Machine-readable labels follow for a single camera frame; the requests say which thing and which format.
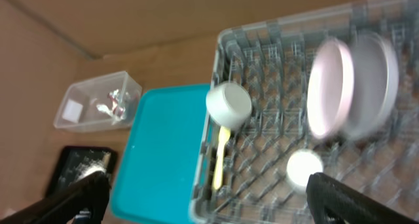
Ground teal plastic tray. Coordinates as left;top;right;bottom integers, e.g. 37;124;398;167
110;84;210;223

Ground yellow plastic spoon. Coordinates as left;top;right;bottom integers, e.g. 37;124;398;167
212;126;231;191

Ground pink rimmed white plate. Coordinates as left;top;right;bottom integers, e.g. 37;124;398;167
307;38;354;140

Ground grey plate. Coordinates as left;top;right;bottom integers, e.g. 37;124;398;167
343;33;399;140

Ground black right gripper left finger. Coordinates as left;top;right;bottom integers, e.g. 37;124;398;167
1;171;111;224

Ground white rice pile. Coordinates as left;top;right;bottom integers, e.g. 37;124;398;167
76;153;111;181

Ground black bin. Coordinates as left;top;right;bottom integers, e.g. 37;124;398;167
44;145;118;197

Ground white paper cup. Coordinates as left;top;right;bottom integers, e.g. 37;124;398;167
285;149;324;193

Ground clear plastic bin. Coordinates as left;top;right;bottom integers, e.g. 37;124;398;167
54;71;142;133

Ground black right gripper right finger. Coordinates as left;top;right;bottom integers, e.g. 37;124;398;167
306;172;417;224

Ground grey dishwasher rack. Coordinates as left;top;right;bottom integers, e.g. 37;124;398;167
189;0;418;223

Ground grey bowl with rice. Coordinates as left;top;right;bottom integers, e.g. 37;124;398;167
206;82;252;131

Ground red foil wrapper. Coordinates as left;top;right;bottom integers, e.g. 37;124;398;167
108;89;131;119

